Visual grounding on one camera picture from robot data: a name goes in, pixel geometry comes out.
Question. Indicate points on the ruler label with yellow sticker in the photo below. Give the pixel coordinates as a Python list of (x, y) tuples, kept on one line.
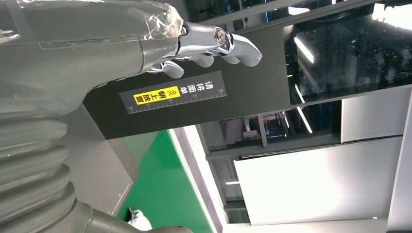
[(173, 93)]

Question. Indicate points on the black scanner column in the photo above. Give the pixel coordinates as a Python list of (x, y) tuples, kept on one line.
[(225, 106)]

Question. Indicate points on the grey parcel with red print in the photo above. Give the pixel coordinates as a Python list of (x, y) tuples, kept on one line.
[(139, 221)]

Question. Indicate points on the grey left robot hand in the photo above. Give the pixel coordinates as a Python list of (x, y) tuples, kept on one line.
[(80, 48)]

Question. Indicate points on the green conveyor belt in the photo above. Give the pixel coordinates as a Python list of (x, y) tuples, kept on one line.
[(167, 193)]

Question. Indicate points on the dark glass partition frame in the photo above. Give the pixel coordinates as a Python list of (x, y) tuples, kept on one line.
[(273, 128)]

